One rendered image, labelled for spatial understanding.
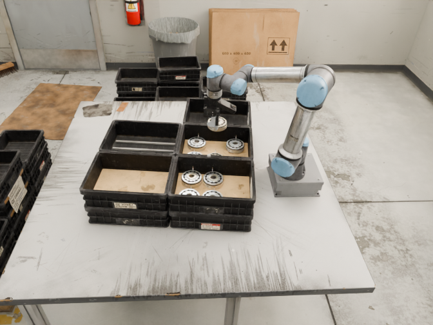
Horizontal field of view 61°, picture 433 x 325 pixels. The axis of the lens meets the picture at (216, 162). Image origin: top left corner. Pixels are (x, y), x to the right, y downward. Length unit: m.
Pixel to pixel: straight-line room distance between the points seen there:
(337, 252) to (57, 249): 1.29
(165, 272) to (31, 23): 3.92
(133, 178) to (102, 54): 3.19
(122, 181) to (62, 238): 0.38
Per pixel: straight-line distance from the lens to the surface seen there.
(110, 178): 1.95
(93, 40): 4.92
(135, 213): 1.78
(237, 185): 1.87
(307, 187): 2.03
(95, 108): 2.78
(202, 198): 1.65
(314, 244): 1.85
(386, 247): 2.96
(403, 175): 3.67
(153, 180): 1.90
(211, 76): 1.76
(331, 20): 5.02
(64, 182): 2.19
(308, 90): 1.54
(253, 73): 1.80
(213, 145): 2.12
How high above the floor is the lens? 2.08
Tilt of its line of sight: 39 degrees down
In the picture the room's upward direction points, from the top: 3 degrees clockwise
